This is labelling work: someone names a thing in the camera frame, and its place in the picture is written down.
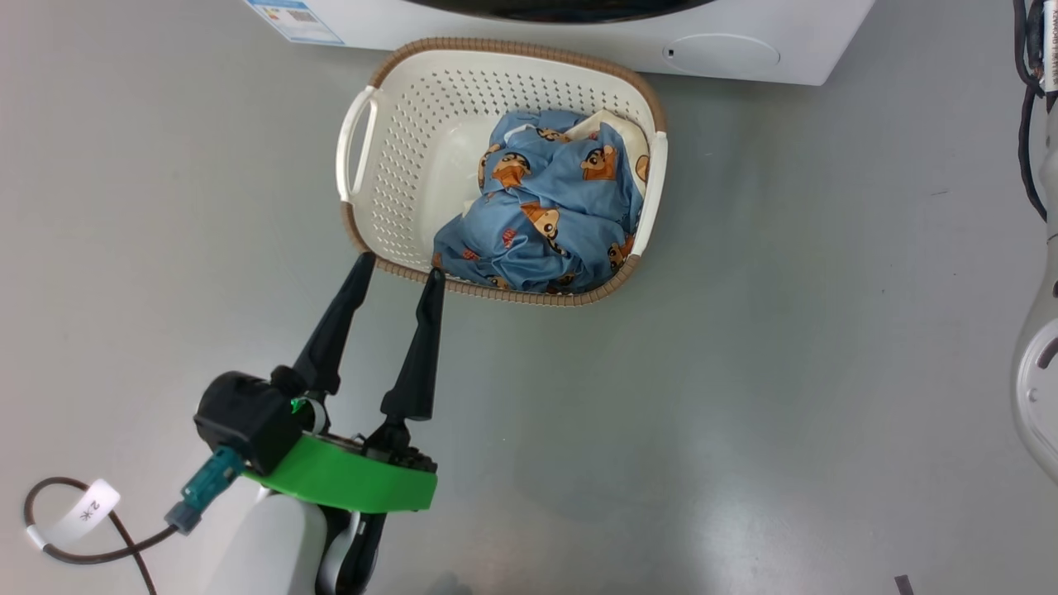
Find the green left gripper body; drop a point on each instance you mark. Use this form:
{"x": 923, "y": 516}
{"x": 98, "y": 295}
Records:
{"x": 347, "y": 483}

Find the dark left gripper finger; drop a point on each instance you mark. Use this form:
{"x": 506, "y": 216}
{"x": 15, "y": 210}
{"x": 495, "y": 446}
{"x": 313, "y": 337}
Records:
{"x": 331, "y": 339}
{"x": 420, "y": 364}

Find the black glass washing machine door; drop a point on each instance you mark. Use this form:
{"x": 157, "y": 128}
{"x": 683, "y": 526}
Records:
{"x": 562, "y": 8}

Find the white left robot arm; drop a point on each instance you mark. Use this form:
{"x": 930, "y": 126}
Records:
{"x": 273, "y": 545}

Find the cream perforated laundry basket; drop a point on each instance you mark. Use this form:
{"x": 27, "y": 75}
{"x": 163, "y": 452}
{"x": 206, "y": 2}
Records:
{"x": 413, "y": 149}

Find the white washing machine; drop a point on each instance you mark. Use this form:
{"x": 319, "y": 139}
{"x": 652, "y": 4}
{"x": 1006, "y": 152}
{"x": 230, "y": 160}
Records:
{"x": 793, "y": 41}

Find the blue energy label sticker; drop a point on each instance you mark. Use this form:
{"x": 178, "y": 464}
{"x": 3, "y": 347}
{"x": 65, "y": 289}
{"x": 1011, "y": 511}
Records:
{"x": 293, "y": 18}

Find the round drain filter cover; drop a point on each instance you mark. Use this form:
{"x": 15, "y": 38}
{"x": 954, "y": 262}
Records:
{"x": 721, "y": 53}

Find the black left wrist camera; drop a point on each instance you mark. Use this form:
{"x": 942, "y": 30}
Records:
{"x": 248, "y": 417}

